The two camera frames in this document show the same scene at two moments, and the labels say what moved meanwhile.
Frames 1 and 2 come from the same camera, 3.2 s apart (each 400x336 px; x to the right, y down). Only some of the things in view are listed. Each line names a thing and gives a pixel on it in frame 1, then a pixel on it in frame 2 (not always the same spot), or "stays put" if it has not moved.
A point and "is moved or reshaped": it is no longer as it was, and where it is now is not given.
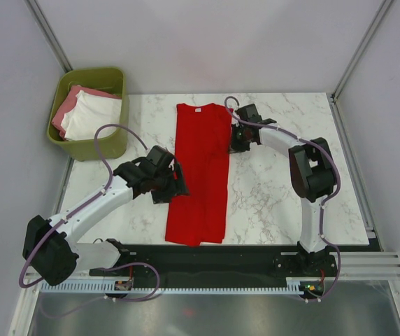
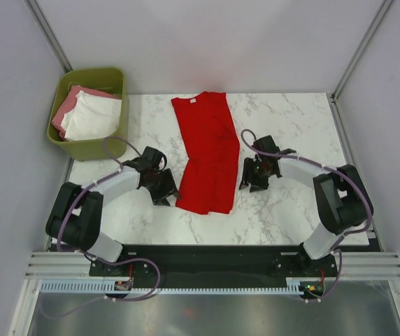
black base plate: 313,265 stays put
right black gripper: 236,148 -> 248,176
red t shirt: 203,147 is moved or reshaped
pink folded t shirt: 68,102 stays put
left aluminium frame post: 49,35 stays put
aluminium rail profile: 349,265 stays put
